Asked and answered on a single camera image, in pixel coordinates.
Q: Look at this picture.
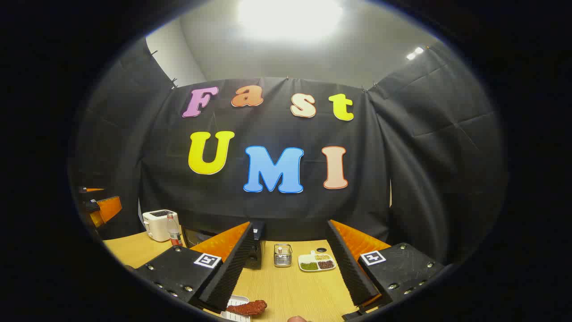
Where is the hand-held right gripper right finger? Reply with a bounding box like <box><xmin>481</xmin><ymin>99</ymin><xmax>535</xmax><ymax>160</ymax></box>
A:
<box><xmin>325</xmin><ymin>219</ymin><xmax>447</xmax><ymax>321</ymax></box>

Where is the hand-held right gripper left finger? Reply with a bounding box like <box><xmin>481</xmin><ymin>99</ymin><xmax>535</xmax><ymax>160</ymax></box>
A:
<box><xmin>134</xmin><ymin>221</ymin><xmax>254</xmax><ymax>314</ymax></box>

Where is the black electric oven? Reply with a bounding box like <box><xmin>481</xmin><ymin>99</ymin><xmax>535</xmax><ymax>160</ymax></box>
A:
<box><xmin>181</xmin><ymin>220</ymin><xmax>266</xmax><ymax>270</ymax></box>

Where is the red grilled meat piece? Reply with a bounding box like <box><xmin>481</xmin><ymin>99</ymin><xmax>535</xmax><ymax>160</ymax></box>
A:
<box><xmin>226</xmin><ymin>300</ymin><xmax>268</xmax><ymax>316</ymax></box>

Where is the white divided plate with beans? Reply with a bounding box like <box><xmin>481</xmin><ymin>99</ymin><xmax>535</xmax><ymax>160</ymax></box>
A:
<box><xmin>298</xmin><ymin>251</ymin><xmax>336</xmax><ymax>272</ymax></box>

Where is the white ridged plate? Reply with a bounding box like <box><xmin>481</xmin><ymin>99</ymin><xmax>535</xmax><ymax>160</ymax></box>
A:
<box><xmin>220</xmin><ymin>294</ymin><xmax>252</xmax><ymax>322</ymax></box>

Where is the white toaster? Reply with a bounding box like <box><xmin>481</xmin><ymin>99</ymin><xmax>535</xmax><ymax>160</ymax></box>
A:
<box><xmin>142</xmin><ymin>209</ymin><xmax>180</xmax><ymax>242</ymax></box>

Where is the red label bottle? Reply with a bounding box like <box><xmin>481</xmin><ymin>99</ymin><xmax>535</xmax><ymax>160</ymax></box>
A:
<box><xmin>166</xmin><ymin>213</ymin><xmax>183</xmax><ymax>247</ymax></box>

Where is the ceiling light panel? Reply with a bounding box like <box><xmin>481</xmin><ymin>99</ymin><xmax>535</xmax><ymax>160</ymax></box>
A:
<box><xmin>237</xmin><ymin>0</ymin><xmax>345</xmax><ymax>43</ymax></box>

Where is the metal wire basket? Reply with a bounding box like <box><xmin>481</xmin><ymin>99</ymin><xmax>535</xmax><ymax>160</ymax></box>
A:
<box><xmin>273</xmin><ymin>244</ymin><xmax>293</xmax><ymax>268</ymax></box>

